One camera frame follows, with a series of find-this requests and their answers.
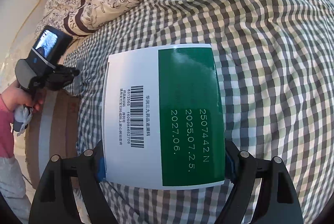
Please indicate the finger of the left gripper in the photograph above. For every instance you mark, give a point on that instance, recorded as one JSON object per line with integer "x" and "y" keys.
{"x": 77, "y": 83}
{"x": 62, "y": 76}

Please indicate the green white medicine box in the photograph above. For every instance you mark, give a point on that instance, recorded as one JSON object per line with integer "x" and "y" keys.
{"x": 162, "y": 118}

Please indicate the pink sleeve forearm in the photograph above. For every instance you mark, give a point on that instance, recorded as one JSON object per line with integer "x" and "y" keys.
{"x": 6, "y": 136}

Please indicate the person left hand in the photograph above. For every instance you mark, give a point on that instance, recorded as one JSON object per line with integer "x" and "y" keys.
{"x": 13, "y": 96}

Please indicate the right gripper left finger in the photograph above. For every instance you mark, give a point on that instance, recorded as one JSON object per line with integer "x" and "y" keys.
{"x": 54, "y": 200}

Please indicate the green checkered cloth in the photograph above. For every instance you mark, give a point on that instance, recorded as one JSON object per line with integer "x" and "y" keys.
{"x": 275, "y": 70}

